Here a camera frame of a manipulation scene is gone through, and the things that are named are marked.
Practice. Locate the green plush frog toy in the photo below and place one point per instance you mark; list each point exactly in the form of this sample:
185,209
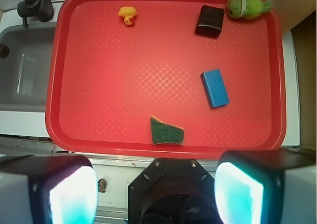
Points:
247,9

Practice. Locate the brown cardboard panel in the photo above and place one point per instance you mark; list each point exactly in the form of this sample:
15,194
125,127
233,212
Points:
300,18

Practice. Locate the green and yellow sponge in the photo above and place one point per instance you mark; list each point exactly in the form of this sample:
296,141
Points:
164,133

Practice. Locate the blue rectangular block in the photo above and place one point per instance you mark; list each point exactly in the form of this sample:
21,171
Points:
215,88

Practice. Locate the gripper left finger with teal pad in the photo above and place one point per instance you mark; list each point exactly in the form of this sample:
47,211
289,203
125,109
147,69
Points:
47,190

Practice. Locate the grey plastic sink basin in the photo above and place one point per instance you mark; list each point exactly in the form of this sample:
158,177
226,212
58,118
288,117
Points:
24,73

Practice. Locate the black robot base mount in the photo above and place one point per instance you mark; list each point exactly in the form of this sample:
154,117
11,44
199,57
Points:
172,191

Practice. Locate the grey curved faucet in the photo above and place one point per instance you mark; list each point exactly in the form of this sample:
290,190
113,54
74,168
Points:
41,9

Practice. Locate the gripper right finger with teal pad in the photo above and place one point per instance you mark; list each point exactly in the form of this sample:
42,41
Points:
267,186

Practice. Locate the black rectangular block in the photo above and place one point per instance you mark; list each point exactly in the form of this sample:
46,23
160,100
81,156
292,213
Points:
210,21

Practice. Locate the red plastic tray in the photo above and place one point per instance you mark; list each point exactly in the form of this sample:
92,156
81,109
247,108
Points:
107,79

